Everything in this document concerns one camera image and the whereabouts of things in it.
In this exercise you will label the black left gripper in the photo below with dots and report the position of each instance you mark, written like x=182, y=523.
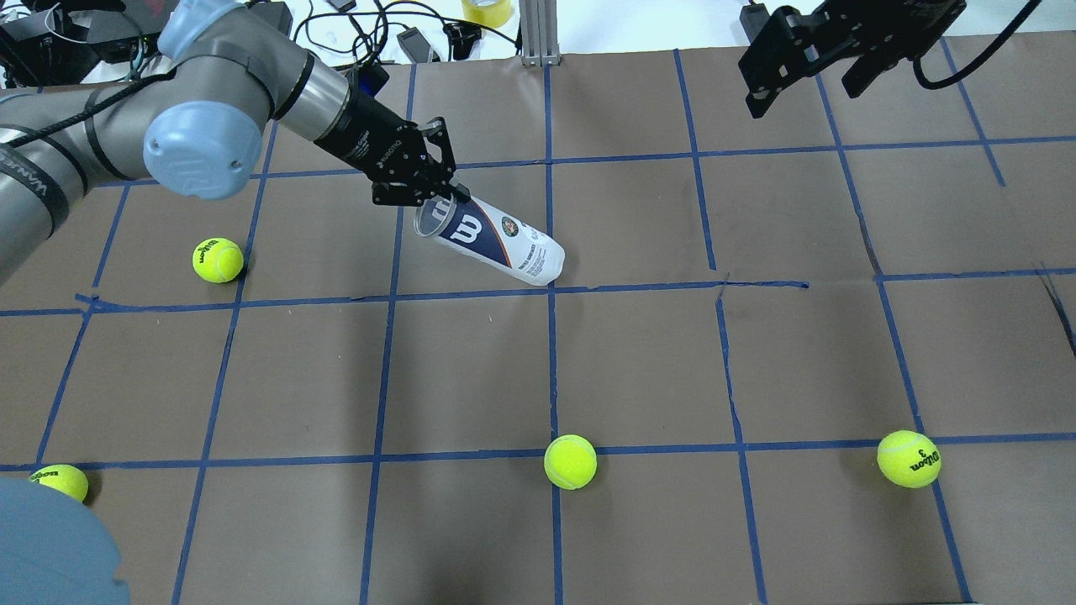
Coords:
x=367, y=137

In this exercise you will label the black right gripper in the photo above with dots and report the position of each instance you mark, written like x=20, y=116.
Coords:
x=780, y=59

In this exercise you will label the clear Wilson tennis ball can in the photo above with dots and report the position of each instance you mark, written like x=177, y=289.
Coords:
x=477, y=229

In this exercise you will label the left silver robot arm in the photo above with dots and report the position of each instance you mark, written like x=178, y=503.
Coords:
x=197, y=129

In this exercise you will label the yellow tennis ball front left side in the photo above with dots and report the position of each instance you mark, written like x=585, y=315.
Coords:
x=218, y=260

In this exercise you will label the yellow tennis ball centre back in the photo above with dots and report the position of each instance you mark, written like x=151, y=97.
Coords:
x=570, y=462

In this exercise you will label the yellow tennis ball near base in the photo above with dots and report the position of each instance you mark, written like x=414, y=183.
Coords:
x=908, y=459

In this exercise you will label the yellow tennis ball far left side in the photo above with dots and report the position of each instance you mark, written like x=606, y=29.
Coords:
x=64, y=478

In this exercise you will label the yellow tape roll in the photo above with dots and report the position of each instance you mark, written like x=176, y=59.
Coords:
x=489, y=13

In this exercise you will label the aluminium frame post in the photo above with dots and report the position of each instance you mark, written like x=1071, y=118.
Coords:
x=538, y=29

